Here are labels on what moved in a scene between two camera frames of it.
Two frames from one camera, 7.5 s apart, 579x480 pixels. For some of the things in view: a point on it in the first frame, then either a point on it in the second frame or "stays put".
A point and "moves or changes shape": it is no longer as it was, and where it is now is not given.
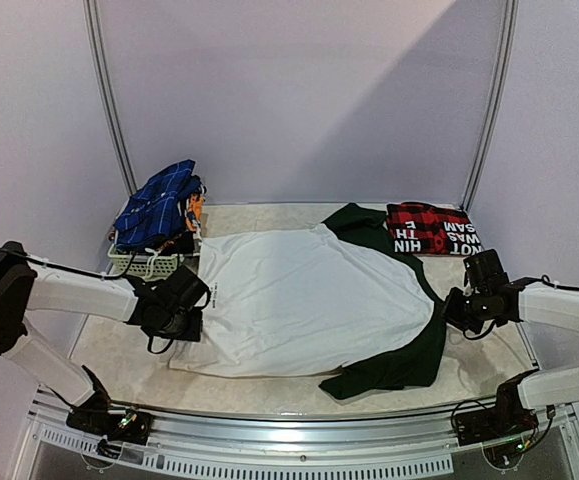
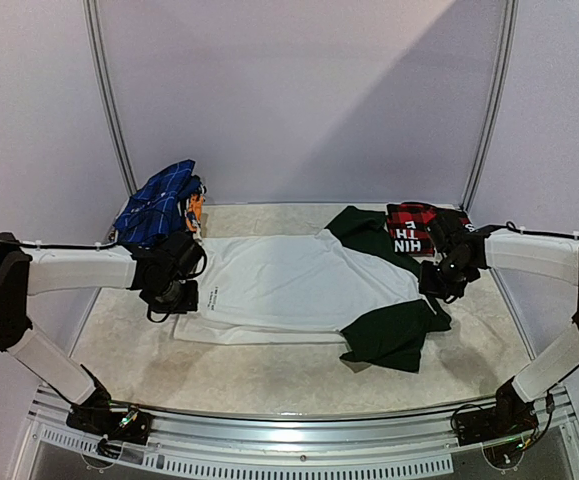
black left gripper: [194, 331] to [190, 302]
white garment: [298, 302] moves or changes shape
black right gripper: [453, 314] to [430, 279]
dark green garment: [415, 367] to [391, 337]
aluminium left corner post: [107, 92] stays put
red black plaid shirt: [415, 227] stays put
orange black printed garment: [185, 243] stays put
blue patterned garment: [157, 211] stays put
